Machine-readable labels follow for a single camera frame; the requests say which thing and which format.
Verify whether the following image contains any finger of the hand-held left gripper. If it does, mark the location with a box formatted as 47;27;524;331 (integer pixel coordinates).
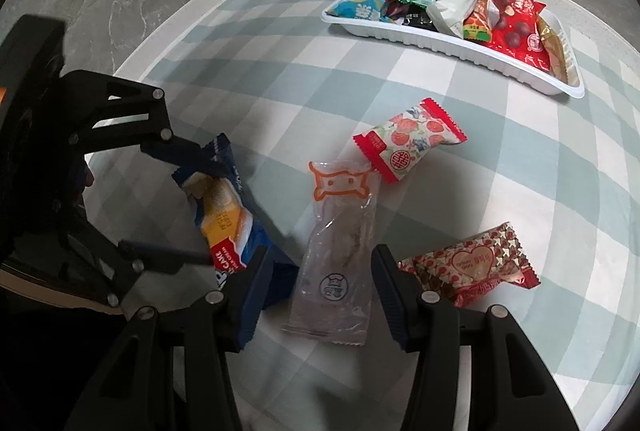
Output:
59;210;215;308
65;71;222;172

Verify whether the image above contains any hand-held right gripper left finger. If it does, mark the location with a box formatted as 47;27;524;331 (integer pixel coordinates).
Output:
66;245;276;431

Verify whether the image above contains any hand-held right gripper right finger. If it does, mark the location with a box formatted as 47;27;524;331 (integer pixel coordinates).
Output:
372;243;574;431

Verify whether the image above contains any blue cake packet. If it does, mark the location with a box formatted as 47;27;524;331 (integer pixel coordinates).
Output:
171;133;301;312

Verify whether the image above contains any clear snack packet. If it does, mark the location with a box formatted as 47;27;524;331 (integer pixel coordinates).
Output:
279;160;382;348

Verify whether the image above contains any red heart print snack packet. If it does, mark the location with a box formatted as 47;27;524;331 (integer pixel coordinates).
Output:
398;221;541;309

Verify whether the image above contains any floral red-edged snack packet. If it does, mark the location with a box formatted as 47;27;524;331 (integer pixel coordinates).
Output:
352;98;468;184

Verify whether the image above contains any white plastic tray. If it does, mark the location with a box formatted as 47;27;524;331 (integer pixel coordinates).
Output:
320;0;586;100

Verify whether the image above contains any dark snack packet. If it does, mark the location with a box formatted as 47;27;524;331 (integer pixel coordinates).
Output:
385;1;438;32

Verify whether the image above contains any orange snack packet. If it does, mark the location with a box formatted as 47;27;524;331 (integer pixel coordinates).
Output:
462;0;493;42

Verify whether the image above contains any gold snack packet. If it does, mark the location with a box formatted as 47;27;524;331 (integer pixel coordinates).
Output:
537;13;571;84

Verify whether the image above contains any large red snack packet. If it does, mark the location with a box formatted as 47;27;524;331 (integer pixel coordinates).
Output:
482;0;551;72

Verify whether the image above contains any white grey snack packet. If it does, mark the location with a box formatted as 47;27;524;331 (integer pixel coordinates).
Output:
426;0;482;39

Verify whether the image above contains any green white checked tablecloth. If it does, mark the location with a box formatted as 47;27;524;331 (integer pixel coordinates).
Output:
112;0;640;431

